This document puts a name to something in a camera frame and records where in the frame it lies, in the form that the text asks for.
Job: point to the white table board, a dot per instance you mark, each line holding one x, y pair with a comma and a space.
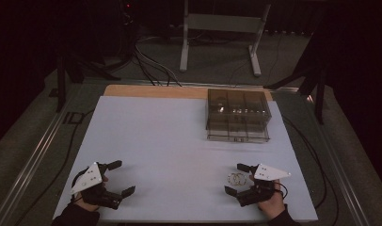
164, 157

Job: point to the clear plastic drawer box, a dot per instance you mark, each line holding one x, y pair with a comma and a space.
237, 116

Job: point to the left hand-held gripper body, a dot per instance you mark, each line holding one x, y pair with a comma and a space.
88, 179

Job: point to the dark equipment with red light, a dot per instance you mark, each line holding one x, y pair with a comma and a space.
128, 12

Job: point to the white metal stand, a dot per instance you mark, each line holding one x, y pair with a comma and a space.
220, 23

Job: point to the person's left hand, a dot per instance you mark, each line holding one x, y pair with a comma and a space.
85, 205

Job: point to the aluminium rail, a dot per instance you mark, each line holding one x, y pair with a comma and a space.
195, 84
32, 163
339, 175

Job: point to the black stand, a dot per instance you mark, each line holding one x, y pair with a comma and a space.
320, 100
61, 84

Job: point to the person's right hand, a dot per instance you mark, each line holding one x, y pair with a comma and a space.
273, 205

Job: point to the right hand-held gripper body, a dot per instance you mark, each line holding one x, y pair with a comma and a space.
267, 173

